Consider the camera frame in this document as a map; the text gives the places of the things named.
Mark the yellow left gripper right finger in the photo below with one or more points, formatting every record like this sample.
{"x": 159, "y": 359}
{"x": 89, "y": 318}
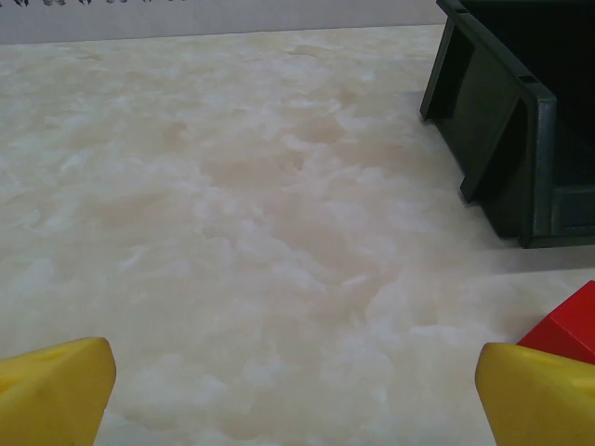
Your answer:
{"x": 539, "y": 399}

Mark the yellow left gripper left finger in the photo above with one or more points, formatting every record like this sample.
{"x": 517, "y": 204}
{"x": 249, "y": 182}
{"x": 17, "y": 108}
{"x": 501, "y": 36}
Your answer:
{"x": 51, "y": 395}

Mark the red lego brick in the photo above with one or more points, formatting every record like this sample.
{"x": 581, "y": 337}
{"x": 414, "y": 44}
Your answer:
{"x": 572, "y": 320}

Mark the black plastic bin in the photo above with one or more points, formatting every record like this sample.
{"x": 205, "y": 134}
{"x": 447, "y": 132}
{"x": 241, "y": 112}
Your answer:
{"x": 511, "y": 139}

